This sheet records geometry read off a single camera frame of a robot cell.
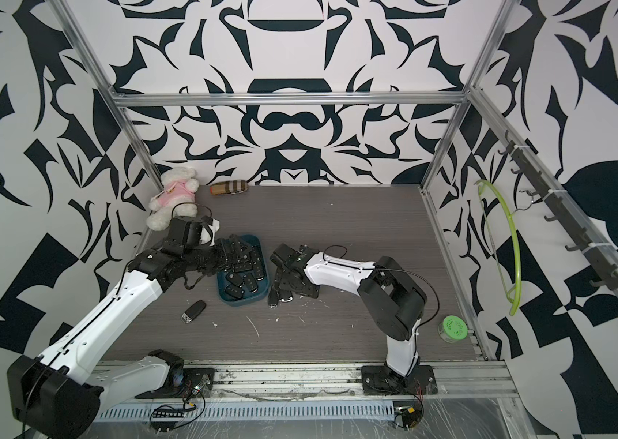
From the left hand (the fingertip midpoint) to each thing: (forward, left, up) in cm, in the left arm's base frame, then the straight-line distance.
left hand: (240, 248), depth 78 cm
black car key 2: (+4, +3, -18) cm, 18 cm away
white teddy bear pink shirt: (+29, +29, -11) cm, 43 cm away
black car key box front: (-5, +5, -18) cm, 20 cm away
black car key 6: (-7, -12, -19) cm, 23 cm away
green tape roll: (-20, -60, -16) cm, 65 cm away
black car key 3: (+3, -2, -18) cm, 19 cm away
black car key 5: (-2, 0, -19) cm, 19 cm away
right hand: (-3, -12, -17) cm, 22 cm away
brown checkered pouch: (+40, +12, -16) cm, 45 cm away
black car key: (+7, -2, -18) cm, 19 cm away
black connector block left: (-37, +20, -23) cm, 48 cm away
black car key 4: (0, +6, -18) cm, 19 cm away
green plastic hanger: (-9, -68, +11) cm, 69 cm away
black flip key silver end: (-7, -7, -19) cm, 22 cm away
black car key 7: (-10, +17, -20) cm, 28 cm away
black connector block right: (-39, -43, -22) cm, 62 cm away
